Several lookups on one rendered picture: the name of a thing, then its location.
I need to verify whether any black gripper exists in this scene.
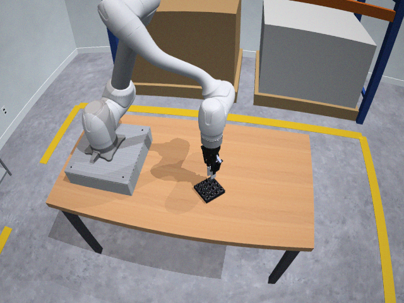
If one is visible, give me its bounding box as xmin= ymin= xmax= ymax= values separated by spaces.
xmin=201 ymin=145 xmax=223 ymax=179

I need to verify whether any black knob box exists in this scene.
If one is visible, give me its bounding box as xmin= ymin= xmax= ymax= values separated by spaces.
xmin=194 ymin=177 xmax=225 ymax=203

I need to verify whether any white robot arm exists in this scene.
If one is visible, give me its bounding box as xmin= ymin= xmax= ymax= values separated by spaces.
xmin=82 ymin=0 xmax=235 ymax=163

